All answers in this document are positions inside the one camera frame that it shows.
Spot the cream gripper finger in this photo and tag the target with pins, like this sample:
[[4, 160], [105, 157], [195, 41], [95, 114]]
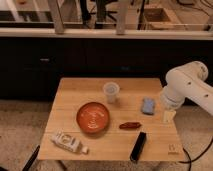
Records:
[[168, 116]]

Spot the orange ceramic bowl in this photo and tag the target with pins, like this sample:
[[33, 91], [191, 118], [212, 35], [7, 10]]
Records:
[[93, 117]]

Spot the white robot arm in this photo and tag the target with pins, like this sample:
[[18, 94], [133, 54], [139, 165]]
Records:
[[186, 81]]

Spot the blue sponge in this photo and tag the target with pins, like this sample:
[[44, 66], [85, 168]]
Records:
[[148, 106]]

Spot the black rectangular box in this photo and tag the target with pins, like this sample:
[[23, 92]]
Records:
[[138, 147]]

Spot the clear plastic cup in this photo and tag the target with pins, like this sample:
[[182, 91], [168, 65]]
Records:
[[111, 90]]

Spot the wooden table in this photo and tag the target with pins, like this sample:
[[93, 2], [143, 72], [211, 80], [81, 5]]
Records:
[[114, 144]]

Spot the cardboard box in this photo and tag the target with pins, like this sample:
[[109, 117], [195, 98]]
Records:
[[159, 19]]

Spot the white plastic bottle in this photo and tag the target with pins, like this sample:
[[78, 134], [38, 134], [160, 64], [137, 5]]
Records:
[[69, 143]]

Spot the dark cabinet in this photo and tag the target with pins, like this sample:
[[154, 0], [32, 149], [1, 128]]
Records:
[[31, 67]]

